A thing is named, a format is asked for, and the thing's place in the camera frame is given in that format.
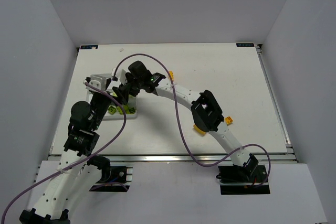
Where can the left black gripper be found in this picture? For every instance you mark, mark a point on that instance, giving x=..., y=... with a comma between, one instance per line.
x=102, y=97

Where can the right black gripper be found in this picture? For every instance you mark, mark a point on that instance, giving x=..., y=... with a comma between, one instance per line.
x=127, y=87

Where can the small dark green lego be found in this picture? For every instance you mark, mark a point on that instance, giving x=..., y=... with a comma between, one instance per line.
x=112, y=110

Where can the long orange lego brick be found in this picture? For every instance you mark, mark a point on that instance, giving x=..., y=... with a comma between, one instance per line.
x=171, y=75

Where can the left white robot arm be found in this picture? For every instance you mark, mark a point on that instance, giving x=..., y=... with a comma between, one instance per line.
x=78, y=169

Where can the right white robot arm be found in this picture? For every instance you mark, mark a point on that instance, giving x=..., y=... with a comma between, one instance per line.
x=206, y=112

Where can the white compartment tray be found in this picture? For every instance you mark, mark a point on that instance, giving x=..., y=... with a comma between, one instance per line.
x=117, y=116

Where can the left blue label sticker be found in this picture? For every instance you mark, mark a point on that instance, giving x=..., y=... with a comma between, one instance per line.
x=88, y=47

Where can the blue label sticker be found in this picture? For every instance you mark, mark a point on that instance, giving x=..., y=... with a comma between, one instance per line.
x=88, y=47
x=242, y=44

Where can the orange curved lego brick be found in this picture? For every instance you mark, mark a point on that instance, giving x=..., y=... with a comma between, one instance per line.
x=199, y=131

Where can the right blue label sticker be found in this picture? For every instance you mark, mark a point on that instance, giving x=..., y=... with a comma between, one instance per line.
x=242, y=44

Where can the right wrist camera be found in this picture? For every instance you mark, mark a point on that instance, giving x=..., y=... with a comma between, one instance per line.
x=119, y=75

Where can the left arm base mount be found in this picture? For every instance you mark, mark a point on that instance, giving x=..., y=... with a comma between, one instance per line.
x=117, y=180

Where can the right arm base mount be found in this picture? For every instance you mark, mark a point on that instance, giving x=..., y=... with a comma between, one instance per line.
x=233, y=182

